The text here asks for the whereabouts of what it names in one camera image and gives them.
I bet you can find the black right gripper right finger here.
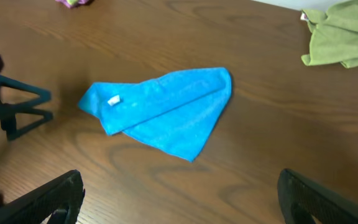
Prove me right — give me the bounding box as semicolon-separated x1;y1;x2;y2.
277;169;358;224

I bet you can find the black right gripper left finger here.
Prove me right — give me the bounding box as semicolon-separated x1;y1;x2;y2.
0;170;85;224

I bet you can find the blue microfiber cloth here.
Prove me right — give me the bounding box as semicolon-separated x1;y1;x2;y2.
78;67;232;162

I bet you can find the green folded cloth middle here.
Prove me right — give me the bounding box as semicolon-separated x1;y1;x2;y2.
67;0;79;6

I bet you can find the purple folded cloth top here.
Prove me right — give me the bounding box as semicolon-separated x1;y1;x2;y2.
56;0;89;8

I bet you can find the green crumpled cloth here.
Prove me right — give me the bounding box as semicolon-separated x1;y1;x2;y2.
301;0;358;68

